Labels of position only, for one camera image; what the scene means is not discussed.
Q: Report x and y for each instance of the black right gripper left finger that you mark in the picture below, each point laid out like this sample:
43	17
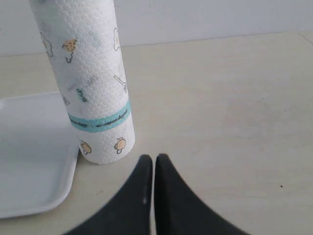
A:
128	212

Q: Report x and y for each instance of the printed white paper towel roll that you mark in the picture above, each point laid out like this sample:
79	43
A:
82	43

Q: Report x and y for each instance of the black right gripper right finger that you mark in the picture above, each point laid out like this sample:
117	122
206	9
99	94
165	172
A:
179	211

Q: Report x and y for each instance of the white rectangular plastic tray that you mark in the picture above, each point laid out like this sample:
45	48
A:
38	154

